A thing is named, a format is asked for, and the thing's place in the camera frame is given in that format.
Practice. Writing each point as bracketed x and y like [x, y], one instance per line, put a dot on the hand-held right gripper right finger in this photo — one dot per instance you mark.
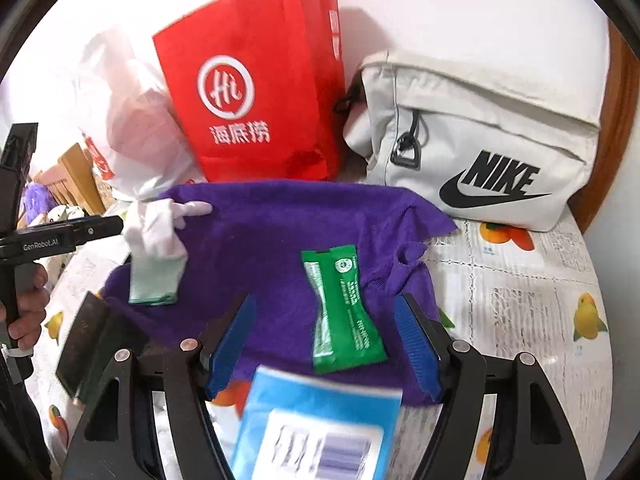
[415, 350]

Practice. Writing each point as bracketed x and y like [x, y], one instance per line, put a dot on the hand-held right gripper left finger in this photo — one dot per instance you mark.
[230, 347]

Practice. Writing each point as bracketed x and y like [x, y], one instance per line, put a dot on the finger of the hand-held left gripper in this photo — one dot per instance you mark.
[97, 227]

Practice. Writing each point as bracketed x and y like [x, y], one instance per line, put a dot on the white and mint packet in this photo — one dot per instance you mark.
[150, 240]

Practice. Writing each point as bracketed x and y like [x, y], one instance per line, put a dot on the green packet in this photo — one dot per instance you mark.
[345, 310]

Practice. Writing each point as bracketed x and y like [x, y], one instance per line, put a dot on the blue packet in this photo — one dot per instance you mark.
[320, 425]

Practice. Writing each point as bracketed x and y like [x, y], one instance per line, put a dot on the person's left forearm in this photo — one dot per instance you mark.
[20, 420]

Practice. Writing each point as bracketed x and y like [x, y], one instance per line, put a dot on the person's left hand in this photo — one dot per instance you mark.
[27, 317]

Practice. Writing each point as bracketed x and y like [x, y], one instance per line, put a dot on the plush toys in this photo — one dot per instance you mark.
[52, 215]

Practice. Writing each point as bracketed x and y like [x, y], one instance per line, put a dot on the wooden chair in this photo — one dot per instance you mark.
[75, 177]

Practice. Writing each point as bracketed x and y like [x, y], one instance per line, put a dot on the red snack packet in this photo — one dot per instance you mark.
[97, 157]

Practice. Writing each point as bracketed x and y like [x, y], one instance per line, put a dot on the white plastic bag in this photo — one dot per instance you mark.
[130, 125]

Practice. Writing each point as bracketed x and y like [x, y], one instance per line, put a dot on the purple towel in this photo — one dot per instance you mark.
[260, 240]

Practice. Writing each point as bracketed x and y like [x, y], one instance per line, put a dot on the dark rectangular pouch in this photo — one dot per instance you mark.
[87, 345]

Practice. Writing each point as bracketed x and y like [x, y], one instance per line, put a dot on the red paper bag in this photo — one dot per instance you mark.
[250, 90]

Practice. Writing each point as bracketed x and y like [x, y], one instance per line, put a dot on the white canvas bag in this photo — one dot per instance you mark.
[480, 130]

